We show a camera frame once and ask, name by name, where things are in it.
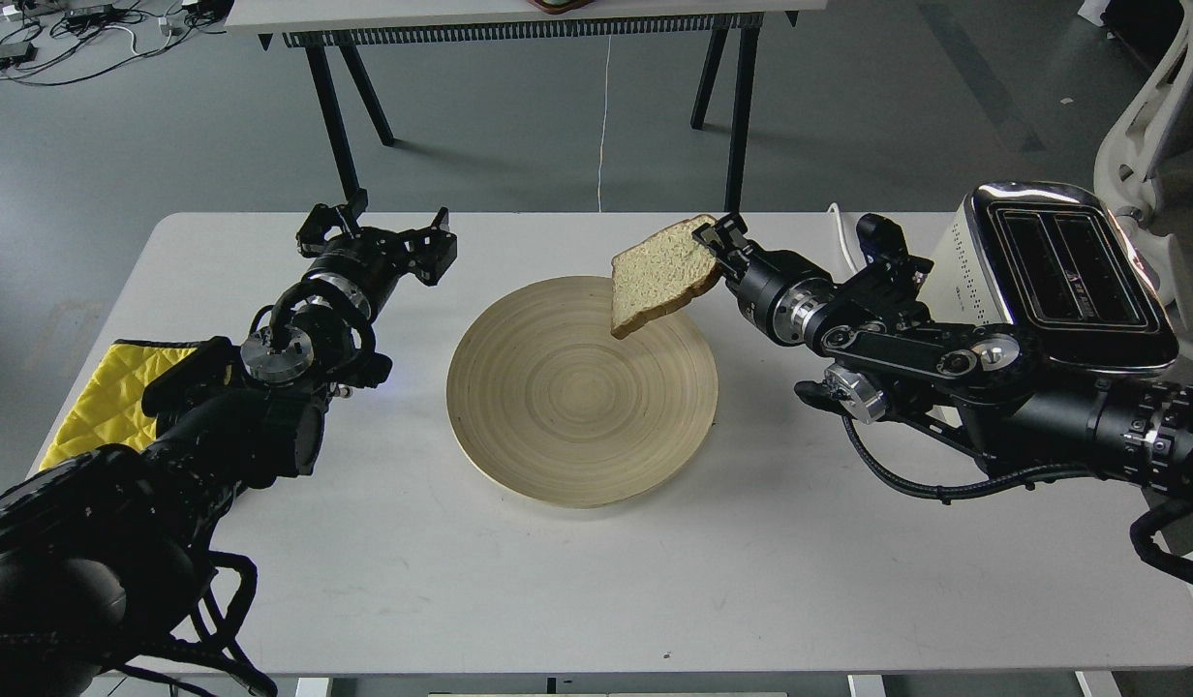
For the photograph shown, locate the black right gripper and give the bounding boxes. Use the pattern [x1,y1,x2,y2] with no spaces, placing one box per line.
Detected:
[692,212,837,346]

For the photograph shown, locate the cables and adapters on floor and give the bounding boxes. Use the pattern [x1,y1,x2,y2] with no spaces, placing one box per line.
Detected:
[0,0,234,98]

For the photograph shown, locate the cream and chrome toaster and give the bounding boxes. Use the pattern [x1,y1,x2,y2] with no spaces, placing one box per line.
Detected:
[920,181,1179,431]

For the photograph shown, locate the slice of bread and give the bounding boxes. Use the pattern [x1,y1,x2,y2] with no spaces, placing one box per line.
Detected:
[611,215,721,340]

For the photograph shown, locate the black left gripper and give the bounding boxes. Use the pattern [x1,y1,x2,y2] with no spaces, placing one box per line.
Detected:
[296,187,458,303]

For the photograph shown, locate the yellow quilted cloth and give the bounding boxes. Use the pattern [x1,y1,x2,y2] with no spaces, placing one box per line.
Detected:
[36,340,200,471]

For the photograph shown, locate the white background table black legs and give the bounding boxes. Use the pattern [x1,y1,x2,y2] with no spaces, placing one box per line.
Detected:
[224,1,826,212]

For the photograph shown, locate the thin white hanging cable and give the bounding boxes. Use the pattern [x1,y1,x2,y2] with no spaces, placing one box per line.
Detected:
[597,35,613,212]

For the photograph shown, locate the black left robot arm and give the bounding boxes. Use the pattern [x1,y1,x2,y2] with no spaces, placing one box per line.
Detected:
[0,189,458,696]

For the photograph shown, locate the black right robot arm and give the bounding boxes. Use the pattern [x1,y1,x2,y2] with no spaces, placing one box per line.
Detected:
[693,212,1193,586]

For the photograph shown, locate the round wooden plate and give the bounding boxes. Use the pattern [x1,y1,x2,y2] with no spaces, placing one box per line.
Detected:
[446,275,719,508]

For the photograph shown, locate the white toaster power cable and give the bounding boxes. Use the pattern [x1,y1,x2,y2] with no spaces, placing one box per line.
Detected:
[827,202,864,277]

